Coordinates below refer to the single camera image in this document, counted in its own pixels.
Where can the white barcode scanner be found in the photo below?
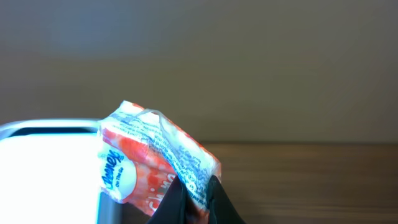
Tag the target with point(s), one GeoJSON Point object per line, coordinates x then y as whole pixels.
{"type": "Point", "coordinates": [49, 173]}

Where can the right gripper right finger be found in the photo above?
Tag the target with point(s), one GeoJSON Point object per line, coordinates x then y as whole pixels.
{"type": "Point", "coordinates": [221, 210]}

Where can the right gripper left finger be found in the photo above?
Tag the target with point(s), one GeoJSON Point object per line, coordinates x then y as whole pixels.
{"type": "Point", "coordinates": [172, 207]}

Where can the pink white tissue pack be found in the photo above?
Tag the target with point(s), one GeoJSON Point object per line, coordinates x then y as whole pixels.
{"type": "Point", "coordinates": [142, 151]}

